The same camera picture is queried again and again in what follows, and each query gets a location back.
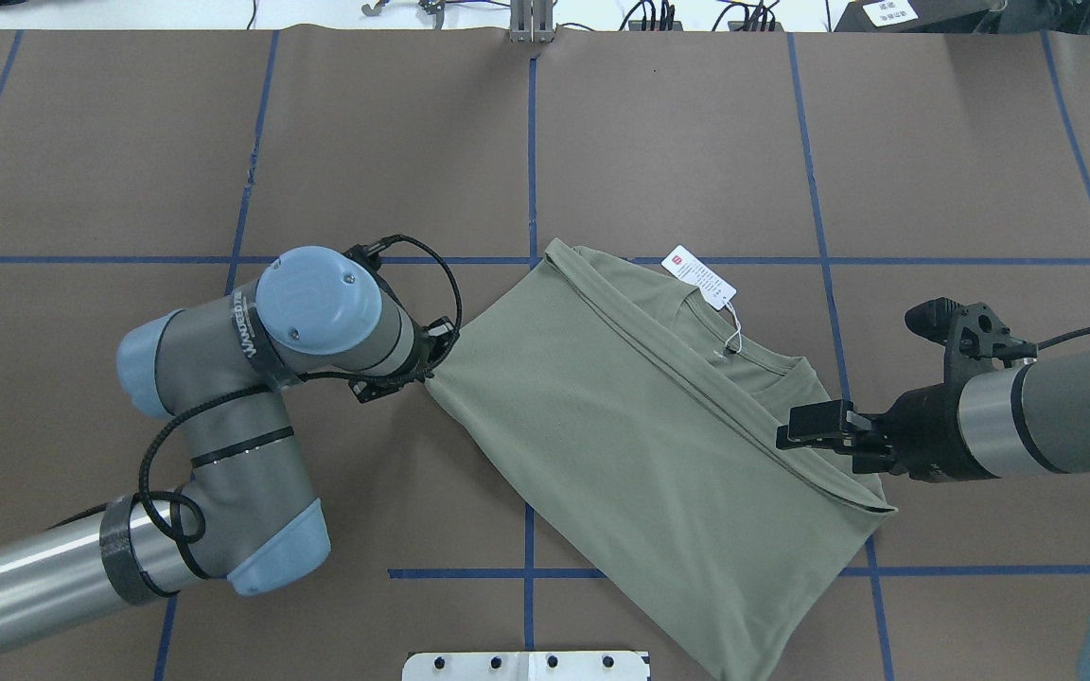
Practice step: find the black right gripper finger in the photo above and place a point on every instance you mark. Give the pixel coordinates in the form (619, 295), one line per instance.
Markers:
(833, 425)

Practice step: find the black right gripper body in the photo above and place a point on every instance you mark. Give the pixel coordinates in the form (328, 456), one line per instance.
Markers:
(926, 431)

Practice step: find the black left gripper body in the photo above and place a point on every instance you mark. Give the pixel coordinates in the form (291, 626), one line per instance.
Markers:
(432, 354)

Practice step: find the olive green long-sleeve shirt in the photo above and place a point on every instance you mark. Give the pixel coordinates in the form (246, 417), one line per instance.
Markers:
(614, 400)

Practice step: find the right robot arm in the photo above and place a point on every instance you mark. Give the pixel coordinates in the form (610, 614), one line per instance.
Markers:
(1032, 419)

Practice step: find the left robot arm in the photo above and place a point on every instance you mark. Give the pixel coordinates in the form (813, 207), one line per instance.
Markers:
(222, 492)

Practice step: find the white paper hang tag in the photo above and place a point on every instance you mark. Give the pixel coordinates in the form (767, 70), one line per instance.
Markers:
(716, 292)

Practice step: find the black box with label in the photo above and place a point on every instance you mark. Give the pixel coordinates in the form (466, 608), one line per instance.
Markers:
(913, 16)

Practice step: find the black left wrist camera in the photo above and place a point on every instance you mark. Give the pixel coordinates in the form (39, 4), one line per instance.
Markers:
(368, 256)

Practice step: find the white metal base plate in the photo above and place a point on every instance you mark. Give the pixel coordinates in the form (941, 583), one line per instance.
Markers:
(529, 665)

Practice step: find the grey aluminium frame post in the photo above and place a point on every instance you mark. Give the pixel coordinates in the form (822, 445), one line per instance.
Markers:
(531, 21)

